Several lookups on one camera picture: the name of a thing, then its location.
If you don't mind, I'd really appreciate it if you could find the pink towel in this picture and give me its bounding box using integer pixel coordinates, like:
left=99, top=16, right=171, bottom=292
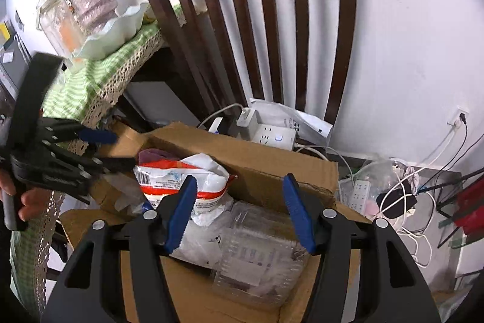
left=138, top=147, right=180, bottom=165

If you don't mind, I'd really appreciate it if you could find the red white snack bag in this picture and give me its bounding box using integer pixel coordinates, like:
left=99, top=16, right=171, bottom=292
left=133, top=152, right=237, bottom=227

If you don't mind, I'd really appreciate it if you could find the clear plastic clamshell container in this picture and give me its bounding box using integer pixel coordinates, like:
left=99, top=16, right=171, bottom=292
left=171, top=200, right=311, bottom=308

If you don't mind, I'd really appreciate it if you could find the person left hand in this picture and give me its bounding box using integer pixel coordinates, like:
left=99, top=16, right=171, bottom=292
left=1, top=170, right=51, bottom=221

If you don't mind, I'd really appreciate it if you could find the green checkered tablecloth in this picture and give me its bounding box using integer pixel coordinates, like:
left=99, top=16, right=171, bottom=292
left=1, top=10, right=166, bottom=321

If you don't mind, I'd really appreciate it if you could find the light green wavy bowl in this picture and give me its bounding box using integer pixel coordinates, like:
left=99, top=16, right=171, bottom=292
left=71, top=2, right=149, bottom=61

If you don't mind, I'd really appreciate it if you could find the grey refrigerator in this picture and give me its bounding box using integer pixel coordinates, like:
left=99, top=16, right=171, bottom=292
left=0, top=20, right=31, bottom=99

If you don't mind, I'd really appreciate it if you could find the clear plastic pitcher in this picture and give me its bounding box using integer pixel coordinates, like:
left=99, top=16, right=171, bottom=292
left=35, top=0, right=85, bottom=59

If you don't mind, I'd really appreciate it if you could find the white power strip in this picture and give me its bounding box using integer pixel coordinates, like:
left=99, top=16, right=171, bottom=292
left=236, top=107, right=296, bottom=151

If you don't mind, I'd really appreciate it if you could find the dark wooden chair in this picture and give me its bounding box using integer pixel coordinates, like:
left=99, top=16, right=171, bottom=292
left=123, top=0, right=359, bottom=127

